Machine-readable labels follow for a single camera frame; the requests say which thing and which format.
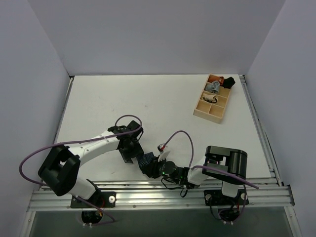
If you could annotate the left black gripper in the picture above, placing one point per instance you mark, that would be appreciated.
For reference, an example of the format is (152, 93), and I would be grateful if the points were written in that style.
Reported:
(129, 153)

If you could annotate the grey rolled garment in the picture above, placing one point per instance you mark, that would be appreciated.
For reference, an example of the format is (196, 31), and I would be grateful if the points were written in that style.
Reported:
(213, 87)

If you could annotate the navy striped underwear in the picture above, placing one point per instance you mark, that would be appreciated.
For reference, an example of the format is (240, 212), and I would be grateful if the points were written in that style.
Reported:
(147, 162)

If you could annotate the beige rolled garment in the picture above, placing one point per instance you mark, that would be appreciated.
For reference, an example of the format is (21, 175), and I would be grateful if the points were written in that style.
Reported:
(210, 98)

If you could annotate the black rolled garment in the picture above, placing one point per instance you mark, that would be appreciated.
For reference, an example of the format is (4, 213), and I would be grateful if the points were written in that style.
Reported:
(228, 83)

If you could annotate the wooden compartment tray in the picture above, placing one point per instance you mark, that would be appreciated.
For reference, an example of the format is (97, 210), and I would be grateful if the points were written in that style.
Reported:
(210, 111)

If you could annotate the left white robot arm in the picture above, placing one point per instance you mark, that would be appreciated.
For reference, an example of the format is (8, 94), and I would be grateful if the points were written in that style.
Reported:
(61, 167)

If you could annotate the aluminium rail frame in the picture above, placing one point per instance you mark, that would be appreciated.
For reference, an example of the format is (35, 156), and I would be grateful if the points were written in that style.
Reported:
(151, 195)

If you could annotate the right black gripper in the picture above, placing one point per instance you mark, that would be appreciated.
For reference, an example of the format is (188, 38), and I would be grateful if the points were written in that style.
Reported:
(153, 169)

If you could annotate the orange rolled garment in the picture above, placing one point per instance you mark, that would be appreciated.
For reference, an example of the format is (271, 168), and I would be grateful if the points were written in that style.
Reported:
(220, 80)

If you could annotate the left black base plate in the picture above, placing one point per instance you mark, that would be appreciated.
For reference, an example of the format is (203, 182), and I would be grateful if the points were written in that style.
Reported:
(99, 199)

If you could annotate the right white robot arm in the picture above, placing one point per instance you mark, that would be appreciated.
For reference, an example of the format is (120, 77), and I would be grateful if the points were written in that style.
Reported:
(224, 164)

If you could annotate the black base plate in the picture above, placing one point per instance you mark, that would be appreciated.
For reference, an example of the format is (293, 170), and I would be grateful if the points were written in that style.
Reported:
(216, 198)
(99, 199)

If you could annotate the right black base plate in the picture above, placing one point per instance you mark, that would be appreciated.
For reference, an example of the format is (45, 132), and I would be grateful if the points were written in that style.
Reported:
(216, 198)

